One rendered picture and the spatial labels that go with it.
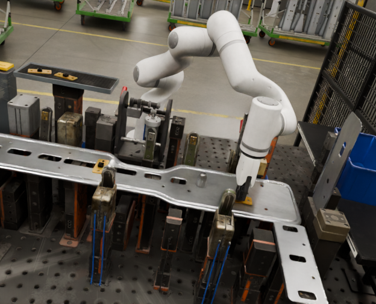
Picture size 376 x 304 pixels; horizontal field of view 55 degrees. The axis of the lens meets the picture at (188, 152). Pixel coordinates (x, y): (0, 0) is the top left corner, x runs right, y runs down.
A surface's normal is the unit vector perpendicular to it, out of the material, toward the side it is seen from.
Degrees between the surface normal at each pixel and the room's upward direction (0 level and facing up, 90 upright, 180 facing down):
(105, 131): 90
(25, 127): 90
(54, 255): 0
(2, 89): 90
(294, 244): 0
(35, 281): 0
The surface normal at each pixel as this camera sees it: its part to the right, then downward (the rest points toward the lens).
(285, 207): 0.17, -0.85
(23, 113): -0.07, 0.49
